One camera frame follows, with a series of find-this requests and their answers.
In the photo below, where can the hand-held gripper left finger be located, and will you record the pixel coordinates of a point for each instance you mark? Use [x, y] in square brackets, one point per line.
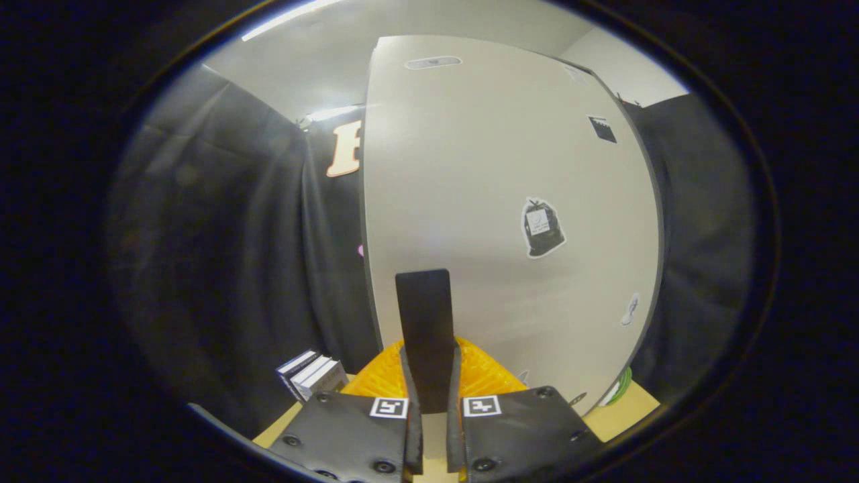
[349, 433]

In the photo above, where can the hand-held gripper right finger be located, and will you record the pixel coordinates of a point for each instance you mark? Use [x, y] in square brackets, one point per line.
[517, 436]

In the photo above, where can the white shoe cabinet door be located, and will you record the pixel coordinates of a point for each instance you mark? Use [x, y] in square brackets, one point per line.
[503, 134]

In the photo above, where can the watermelon print cushion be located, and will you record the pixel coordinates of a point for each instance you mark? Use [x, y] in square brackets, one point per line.
[621, 389]

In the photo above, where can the ceiling light strip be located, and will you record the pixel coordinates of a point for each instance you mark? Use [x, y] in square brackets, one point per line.
[335, 113]

